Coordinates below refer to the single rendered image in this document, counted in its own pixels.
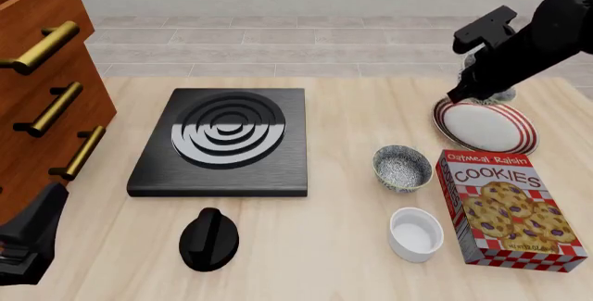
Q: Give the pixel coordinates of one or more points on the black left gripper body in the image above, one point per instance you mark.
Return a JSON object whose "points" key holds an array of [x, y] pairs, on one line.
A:
{"points": [[14, 256]]}

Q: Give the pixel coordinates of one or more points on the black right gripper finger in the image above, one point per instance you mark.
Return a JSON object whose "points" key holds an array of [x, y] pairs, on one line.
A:
{"points": [[458, 94]]}

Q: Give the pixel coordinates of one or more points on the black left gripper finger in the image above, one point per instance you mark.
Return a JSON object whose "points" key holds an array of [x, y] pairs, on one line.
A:
{"points": [[48, 217]]}

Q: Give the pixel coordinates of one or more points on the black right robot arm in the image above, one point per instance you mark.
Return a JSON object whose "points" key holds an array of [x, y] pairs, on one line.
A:
{"points": [[546, 37]]}

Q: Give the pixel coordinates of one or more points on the white plate with red rings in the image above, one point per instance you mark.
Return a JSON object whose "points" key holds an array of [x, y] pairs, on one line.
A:
{"points": [[482, 129]]}

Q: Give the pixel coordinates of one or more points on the patterned black white bowl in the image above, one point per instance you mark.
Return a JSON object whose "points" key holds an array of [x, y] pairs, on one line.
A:
{"points": [[400, 170], [506, 95]]}

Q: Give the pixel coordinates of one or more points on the flat black stove plate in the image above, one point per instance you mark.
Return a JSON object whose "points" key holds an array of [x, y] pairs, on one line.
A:
{"points": [[153, 176]]}

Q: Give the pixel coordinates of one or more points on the wooden cabinet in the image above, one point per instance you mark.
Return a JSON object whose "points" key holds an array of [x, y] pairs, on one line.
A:
{"points": [[9, 183]]}

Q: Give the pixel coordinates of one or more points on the wooden cabinet drawer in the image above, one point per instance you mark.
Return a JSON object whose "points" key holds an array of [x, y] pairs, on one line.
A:
{"points": [[28, 162], [88, 71]]}

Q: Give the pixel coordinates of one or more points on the oatmeal raisin cookies box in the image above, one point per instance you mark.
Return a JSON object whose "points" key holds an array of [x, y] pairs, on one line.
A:
{"points": [[505, 210]]}

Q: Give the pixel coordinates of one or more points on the white ramekin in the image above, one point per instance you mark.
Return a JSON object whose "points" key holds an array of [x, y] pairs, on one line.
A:
{"points": [[414, 235]]}

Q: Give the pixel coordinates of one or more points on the round black stove knob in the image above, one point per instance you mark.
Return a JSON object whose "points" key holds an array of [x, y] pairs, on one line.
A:
{"points": [[208, 242]]}

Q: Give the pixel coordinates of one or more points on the wooden drawer pulled out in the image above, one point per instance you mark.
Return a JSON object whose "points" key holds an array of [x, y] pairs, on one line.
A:
{"points": [[32, 16]]}

